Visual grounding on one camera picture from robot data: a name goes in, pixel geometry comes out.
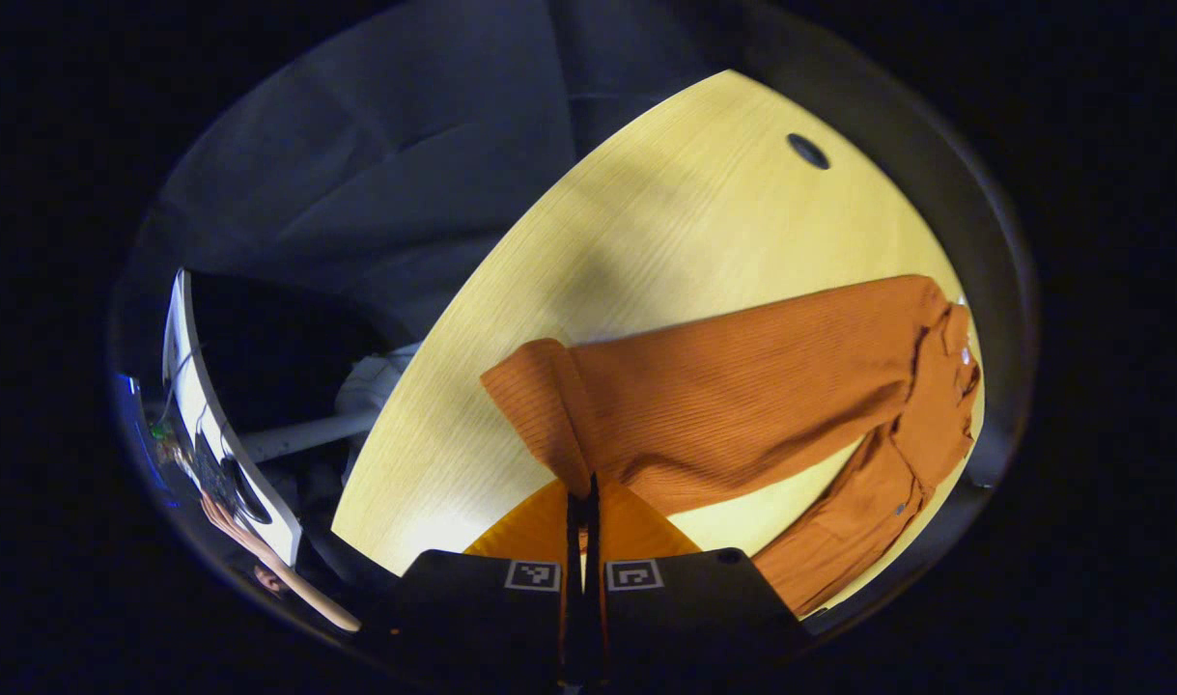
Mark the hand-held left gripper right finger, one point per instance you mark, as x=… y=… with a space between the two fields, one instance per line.
x=704 y=618

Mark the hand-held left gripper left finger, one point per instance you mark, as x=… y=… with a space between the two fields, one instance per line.
x=472 y=618

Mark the orange knit cardigan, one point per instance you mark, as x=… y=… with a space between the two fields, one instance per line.
x=742 y=396

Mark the white bundle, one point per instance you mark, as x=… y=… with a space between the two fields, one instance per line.
x=376 y=381

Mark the white side table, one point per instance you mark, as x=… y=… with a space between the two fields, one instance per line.
x=190 y=386

